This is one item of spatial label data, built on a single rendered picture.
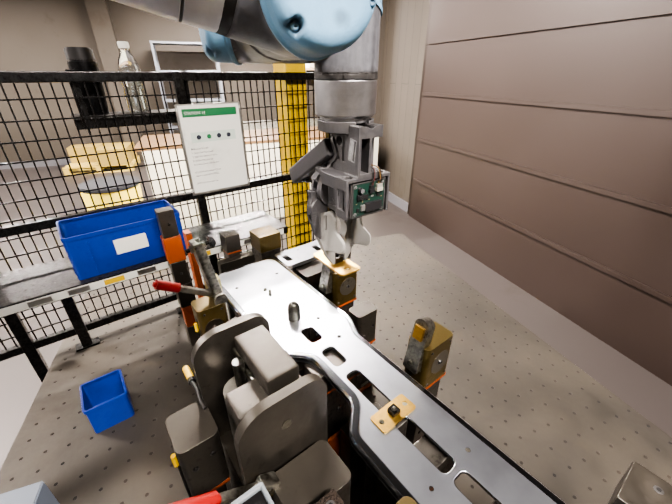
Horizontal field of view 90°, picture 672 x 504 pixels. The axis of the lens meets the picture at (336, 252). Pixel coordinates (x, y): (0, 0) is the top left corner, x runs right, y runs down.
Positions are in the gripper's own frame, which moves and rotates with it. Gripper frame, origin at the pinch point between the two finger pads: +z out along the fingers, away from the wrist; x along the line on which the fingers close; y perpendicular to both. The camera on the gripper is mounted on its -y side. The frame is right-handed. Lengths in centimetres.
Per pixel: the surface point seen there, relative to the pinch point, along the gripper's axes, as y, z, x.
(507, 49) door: -124, -39, 244
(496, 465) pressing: 28.0, 29.1, 10.9
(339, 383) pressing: 1.3, 28.9, -0.1
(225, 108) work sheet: -90, -14, 16
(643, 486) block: 42, 26, 23
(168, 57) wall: -739, -48, 138
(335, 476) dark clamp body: 18.2, 21.0, -13.0
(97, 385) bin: -54, 53, -44
